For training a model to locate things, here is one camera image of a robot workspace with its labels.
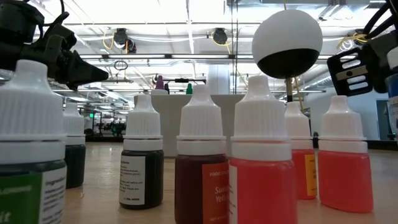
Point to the small red yellow-label dropper bottle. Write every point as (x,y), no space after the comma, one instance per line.
(300,174)

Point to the small red white-label dropper bottle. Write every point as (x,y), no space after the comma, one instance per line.
(264,186)

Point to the small green-label dropper bottle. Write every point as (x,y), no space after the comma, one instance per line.
(31,109)

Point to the small black dropper bottle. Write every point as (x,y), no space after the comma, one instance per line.
(152,180)

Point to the large black food coloring bottle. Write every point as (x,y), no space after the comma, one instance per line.
(167,88)

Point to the small dark green dropper bottle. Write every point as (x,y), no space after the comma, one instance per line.
(74,168)

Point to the grey plastic tray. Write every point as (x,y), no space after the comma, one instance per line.
(169,121)

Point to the small brown orange-label dropper bottle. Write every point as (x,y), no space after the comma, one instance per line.
(189,186)

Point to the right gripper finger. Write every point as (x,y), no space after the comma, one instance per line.
(334,62)

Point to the small coral red dropper bottle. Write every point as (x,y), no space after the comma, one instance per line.
(343,180)

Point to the white globe lamp black base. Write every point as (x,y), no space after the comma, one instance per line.
(286,34)

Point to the large green food coloring bottle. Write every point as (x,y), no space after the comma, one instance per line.
(189,89)

